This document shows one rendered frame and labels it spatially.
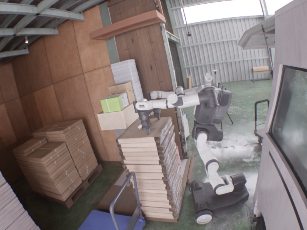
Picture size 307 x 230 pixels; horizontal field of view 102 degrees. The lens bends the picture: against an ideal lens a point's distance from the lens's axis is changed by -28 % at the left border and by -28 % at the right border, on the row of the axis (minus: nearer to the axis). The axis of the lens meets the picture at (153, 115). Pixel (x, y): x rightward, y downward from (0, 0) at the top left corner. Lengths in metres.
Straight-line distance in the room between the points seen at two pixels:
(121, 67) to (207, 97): 1.34
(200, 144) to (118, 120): 0.92
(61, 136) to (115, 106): 1.20
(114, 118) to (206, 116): 0.99
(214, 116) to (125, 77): 1.29
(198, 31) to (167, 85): 7.92
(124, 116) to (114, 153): 1.66
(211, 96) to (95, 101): 2.33
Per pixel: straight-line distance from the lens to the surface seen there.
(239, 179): 2.00
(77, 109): 3.52
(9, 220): 2.09
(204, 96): 1.24
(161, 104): 1.28
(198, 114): 1.44
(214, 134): 1.57
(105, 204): 2.43
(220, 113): 1.45
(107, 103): 1.91
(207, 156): 1.68
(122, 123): 1.89
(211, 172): 1.73
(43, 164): 2.51
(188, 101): 1.24
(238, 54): 10.35
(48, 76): 3.96
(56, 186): 2.63
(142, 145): 1.43
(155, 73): 2.58
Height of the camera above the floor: 1.64
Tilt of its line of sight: 16 degrees down
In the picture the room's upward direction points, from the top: 12 degrees counter-clockwise
